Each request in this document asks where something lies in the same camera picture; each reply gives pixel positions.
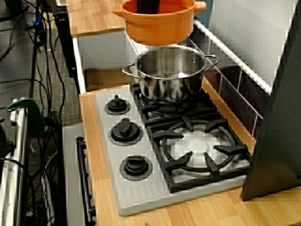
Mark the grey toy stove top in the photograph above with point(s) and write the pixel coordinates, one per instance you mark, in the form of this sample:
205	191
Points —
134	188

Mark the green clamp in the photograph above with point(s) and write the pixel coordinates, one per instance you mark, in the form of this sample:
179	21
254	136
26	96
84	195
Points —
35	117

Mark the blue connector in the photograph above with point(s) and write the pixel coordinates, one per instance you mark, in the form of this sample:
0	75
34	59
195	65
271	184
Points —
36	23

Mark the stainless steel pot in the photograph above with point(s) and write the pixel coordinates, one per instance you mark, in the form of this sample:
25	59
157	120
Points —
169	87

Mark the white toy sink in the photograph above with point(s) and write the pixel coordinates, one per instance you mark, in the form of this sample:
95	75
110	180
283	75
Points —
101	49

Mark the orange plastic pot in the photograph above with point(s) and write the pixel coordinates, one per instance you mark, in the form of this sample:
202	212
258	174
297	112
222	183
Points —
160	28

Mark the black stove knob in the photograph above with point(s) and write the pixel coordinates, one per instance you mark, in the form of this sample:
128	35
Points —
124	133
135	167
116	107

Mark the grey oven door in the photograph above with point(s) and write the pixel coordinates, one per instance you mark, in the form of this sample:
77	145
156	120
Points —
69	176

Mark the black burner grate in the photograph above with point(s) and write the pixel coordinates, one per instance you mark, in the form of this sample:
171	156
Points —
169	135
150	110

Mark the black upright post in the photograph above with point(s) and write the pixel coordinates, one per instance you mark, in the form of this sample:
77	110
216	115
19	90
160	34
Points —
64	35

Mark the wooden kitchen countertop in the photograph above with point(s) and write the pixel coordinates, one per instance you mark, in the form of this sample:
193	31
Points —
211	212

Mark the silver metal frame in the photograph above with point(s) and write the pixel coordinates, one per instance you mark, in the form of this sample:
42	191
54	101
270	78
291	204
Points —
14	164

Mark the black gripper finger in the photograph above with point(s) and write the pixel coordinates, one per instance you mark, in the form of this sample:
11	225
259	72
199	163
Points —
154	5

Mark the black side panel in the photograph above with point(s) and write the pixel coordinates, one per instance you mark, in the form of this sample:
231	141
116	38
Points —
277	141

